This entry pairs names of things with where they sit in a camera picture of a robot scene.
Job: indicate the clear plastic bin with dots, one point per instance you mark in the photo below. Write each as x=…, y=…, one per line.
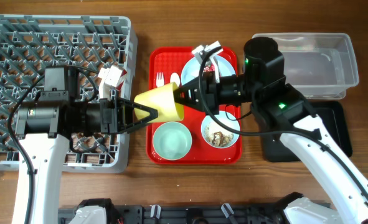
x=319, y=65

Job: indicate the white plastic fork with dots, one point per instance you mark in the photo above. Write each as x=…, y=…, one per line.
x=159, y=79

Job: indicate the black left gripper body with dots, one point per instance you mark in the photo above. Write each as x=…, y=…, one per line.
x=108, y=122

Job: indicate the yellow plastic cup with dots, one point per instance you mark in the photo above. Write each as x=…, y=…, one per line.
x=162, y=99

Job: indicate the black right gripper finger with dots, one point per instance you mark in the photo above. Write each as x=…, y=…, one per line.
x=192, y=85
x=188, y=99

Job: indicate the mint green bowl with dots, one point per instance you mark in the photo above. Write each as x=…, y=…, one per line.
x=172, y=141

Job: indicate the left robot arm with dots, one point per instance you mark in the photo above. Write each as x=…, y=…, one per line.
x=42, y=130

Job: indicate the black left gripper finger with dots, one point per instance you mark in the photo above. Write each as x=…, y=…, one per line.
x=128, y=106
x=129, y=125

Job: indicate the white plastic spoon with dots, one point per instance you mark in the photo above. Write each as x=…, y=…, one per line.
x=175, y=78

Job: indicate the red plastic tray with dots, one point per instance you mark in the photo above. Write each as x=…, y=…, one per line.
x=173, y=59

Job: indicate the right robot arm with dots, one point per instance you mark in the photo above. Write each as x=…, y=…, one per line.
x=283, y=113

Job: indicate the food scraps with rice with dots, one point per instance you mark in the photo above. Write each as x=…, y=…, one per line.
x=217, y=136

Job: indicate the large light blue plate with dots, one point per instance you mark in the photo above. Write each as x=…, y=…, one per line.
x=191, y=69

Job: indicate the grey dishwasher rack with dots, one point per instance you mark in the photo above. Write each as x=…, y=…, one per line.
x=31, y=43

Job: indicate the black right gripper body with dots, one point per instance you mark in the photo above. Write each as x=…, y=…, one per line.
x=212, y=104

